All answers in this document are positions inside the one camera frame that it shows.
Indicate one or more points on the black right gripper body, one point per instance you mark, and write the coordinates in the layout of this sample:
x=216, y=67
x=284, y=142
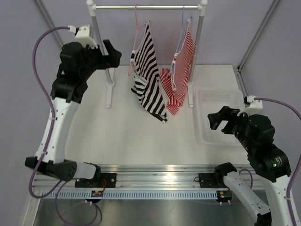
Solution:
x=234, y=122

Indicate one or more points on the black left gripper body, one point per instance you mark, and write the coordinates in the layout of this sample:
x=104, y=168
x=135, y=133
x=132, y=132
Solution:
x=96, y=60

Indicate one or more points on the black white striped tank top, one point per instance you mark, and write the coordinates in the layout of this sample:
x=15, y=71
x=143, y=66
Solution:
x=146, y=78

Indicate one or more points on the pink wire hanger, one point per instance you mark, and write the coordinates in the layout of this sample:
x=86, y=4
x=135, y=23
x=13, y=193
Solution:
x=138, y=27

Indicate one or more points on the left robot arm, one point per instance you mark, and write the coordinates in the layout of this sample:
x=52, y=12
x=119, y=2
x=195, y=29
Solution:
x=66, y=95

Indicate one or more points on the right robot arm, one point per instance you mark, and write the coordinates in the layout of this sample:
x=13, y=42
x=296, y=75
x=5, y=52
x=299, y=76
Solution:
x=255, y=133

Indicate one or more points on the red white striped tank top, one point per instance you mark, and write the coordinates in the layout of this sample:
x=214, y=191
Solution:
x=174, y=80

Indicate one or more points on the white plastic perforated basket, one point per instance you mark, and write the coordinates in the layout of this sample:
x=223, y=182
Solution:
x=213, y=109

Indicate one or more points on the white metal clothes rack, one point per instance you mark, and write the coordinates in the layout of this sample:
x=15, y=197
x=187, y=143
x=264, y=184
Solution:
x=92, y=7

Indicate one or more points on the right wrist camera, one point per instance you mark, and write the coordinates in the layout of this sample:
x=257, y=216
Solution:
x=252, y=106

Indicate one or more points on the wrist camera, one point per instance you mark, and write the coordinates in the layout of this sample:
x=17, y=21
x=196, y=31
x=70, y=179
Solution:
x=252, y=106
x=84, y=35

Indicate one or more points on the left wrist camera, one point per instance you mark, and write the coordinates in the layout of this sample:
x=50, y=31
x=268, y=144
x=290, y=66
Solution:
x=84, y=35

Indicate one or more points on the aluminium enclosure frame rail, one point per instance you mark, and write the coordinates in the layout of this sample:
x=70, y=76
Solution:
x=238, y=69

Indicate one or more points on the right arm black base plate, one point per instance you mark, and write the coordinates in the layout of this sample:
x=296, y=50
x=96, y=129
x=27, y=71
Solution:
x=207, y=180

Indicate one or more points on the light blue wire hanger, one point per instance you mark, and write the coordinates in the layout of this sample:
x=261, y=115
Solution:
x=185, y=23

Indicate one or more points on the white slotted cable duct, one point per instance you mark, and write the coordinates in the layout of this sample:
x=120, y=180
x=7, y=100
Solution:
x=112, y=194

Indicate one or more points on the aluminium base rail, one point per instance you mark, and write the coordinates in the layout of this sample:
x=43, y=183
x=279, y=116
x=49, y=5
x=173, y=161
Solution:
x=152, y=177

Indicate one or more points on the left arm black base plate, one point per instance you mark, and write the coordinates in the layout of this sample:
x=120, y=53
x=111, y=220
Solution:
x=107, y=180

